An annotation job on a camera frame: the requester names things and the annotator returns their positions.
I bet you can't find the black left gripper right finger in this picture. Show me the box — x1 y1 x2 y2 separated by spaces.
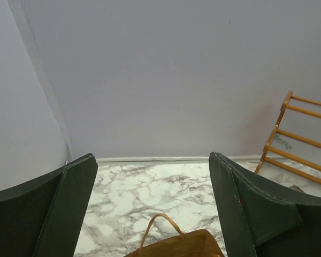
209 152 321 256

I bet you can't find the wooden orange shelf rack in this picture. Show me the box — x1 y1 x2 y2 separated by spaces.
254 91 321 185

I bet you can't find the brown red paper bag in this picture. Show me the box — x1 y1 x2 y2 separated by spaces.
126 213 224 257

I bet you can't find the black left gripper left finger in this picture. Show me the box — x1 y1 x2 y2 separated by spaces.
0 154 98 256

